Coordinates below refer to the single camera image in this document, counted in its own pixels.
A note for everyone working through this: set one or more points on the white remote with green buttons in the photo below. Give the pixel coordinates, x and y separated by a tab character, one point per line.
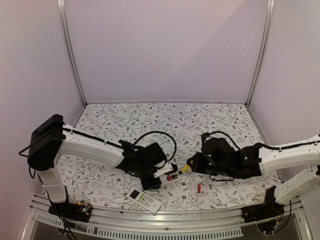
144	200

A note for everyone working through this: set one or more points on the floral patterned table mat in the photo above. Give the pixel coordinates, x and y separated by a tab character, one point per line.
177	127

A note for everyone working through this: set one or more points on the narrow white remote control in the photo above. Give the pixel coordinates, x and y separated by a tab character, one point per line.
165	182

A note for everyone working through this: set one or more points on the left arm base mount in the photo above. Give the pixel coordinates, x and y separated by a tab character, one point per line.
72	211

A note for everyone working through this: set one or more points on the yellow handled screwdriver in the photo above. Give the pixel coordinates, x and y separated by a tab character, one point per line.
185	169

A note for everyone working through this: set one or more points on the aluminium front rail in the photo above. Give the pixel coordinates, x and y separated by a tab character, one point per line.
126	224

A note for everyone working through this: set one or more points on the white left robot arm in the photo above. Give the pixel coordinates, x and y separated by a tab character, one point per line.
54	138

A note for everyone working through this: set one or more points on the left aluminium corner post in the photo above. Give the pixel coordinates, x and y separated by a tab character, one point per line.
61	7

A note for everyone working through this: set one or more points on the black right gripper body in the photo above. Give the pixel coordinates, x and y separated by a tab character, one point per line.
205	168

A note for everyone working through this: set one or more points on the right aluminium corner post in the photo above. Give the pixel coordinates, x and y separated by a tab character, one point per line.
262	51

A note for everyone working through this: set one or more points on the aluminium corner post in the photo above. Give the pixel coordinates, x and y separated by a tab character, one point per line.
262	51
61	7

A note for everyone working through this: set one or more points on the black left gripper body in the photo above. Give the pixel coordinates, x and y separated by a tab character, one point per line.
146	185

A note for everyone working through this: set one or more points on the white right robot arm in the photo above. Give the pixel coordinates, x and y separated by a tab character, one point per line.
221	157

